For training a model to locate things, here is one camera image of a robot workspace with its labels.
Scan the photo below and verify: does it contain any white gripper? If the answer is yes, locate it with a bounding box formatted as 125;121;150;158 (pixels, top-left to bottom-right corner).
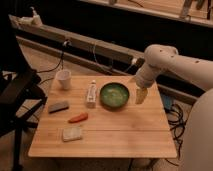
135;64;158;104

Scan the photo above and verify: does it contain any white plastic bottle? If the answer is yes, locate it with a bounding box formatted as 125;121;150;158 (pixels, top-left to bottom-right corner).
86;80;97;108

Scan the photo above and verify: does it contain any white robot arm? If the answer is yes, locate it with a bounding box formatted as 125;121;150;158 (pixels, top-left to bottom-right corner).
135;44;213;171

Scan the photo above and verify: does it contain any green ceramic bowl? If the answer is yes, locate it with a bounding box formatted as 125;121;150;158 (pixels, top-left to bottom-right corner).
99;82;130;109

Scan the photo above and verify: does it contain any white spray bottle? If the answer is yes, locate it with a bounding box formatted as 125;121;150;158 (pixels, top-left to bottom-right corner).
30;6;43;26

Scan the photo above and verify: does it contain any blue box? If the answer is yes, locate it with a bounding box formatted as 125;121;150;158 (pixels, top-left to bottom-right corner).
161;94;173;110

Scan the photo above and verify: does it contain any long wooden beam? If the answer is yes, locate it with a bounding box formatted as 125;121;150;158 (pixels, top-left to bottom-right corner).
9;15;198;105

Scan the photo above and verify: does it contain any orange toy carrot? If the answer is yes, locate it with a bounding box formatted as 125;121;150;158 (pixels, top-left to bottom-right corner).
68;113;88;123

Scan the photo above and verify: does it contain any wooden table board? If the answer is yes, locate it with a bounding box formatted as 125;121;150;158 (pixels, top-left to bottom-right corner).
28;76;177;158

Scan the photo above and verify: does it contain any white sponge block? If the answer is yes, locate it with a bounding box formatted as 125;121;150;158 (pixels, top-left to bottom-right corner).
62;127;82;142

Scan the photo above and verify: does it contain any white paper cup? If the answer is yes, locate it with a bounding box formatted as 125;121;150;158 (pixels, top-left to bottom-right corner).
56;69;71;90

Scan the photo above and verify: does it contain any grey rectangular block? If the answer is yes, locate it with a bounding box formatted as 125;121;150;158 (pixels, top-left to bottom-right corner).
48;101;69;113

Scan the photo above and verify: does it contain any black chair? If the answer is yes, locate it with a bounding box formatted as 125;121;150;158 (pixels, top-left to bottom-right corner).
0;70;47;171

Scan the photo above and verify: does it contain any black cable bundle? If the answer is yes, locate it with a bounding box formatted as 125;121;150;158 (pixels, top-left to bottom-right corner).
165;103;188;167

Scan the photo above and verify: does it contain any black hanging cable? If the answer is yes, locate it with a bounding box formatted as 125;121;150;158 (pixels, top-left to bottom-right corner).
35;39;72;74

